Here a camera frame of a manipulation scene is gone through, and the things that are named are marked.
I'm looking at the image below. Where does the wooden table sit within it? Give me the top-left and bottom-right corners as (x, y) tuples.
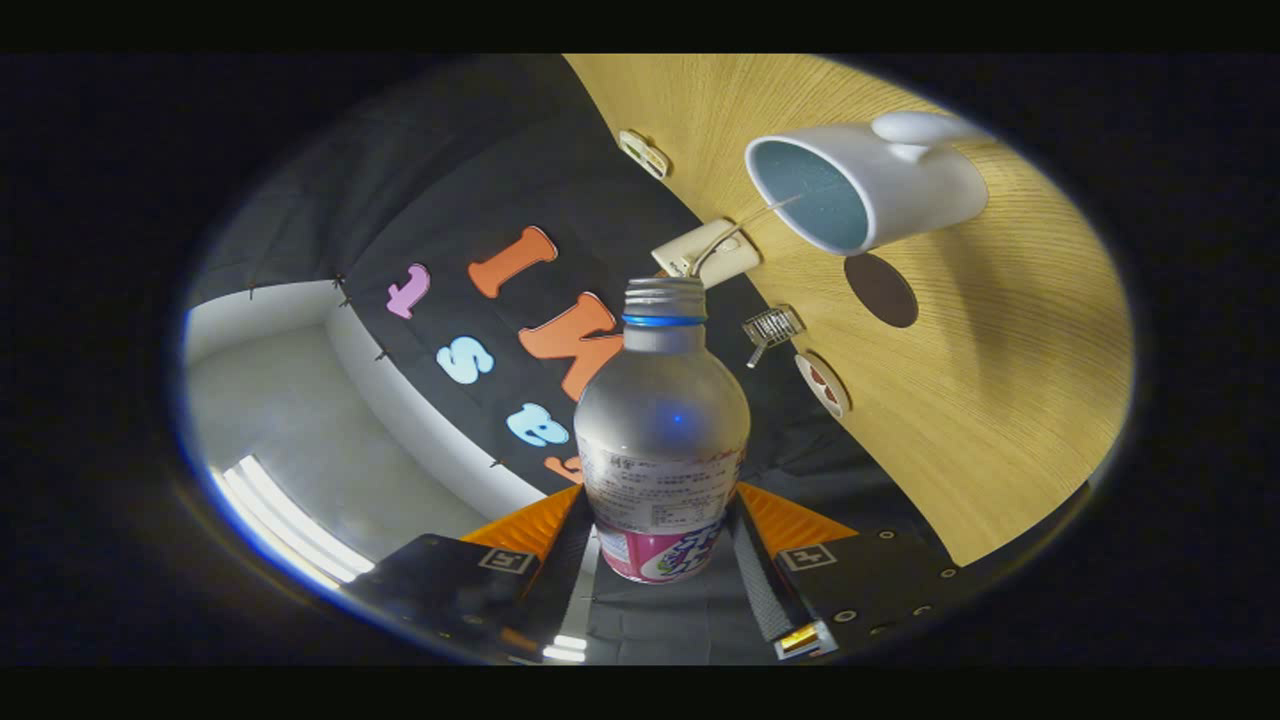
(563, 55), (1136, 567)

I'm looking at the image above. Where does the round dark brown coaster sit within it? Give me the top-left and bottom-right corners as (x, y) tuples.
(844, 252), (919, 329)

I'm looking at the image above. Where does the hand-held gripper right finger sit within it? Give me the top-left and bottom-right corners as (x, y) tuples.
(735, 482), (966, 661)

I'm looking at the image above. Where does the silver juice bottle pink label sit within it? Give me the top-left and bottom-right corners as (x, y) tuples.
(574, 277), (751, 584)

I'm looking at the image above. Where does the long ceiling light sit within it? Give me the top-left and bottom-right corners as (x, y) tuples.
(210, 455), (376, 591)

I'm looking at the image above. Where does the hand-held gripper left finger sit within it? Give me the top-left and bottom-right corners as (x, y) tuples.
(345, 484), (598, 664)

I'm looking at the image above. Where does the white toaster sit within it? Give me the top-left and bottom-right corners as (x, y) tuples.
(652, 218), (761, 289)

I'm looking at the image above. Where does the small white divided tray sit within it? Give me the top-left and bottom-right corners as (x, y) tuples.
(618, 130), (669, 180)

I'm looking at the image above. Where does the white plate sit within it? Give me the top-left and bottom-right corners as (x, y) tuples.
(795, 352), (851, 419)

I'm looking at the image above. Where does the white cup blue inside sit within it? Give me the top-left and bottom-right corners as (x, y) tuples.
(744, 110), (991, 256)

